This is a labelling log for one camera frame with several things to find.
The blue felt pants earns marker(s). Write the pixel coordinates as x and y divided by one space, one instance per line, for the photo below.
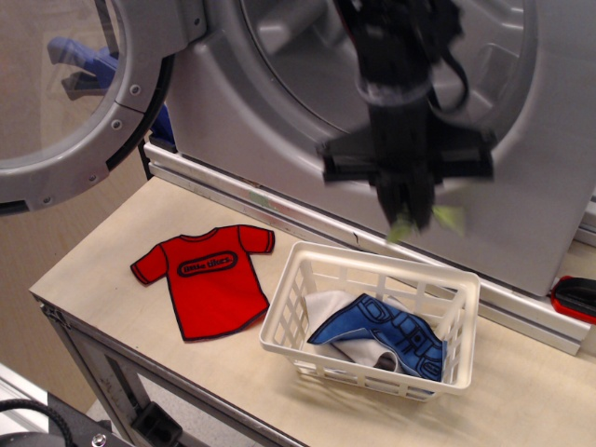
420 352

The green felt cloth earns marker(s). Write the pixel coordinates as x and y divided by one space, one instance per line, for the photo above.
452 219

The metal table frame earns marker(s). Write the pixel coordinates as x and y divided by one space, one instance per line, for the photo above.
115 371

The white felt cloth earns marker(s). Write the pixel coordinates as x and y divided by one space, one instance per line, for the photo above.
367 352

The blue clamp handle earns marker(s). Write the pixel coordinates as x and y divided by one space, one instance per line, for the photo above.
98 72

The red and black tool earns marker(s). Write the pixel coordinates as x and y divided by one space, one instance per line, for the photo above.
575 298

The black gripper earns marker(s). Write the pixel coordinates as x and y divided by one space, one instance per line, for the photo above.
408 141

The round grey washer door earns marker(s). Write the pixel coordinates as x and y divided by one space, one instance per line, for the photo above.
53 149

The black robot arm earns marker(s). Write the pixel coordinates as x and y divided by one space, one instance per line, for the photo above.
410 81

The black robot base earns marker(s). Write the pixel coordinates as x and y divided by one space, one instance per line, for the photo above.
51 422

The aluminium profile rail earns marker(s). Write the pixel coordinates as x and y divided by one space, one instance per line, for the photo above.
519 311

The red felt t-shirt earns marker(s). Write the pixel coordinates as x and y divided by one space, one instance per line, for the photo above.
213 286

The grey toy washing machine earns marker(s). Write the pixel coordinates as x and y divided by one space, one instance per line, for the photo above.
270 80

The white plastic laundry basket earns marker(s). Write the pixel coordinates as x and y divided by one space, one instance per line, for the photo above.
447 299

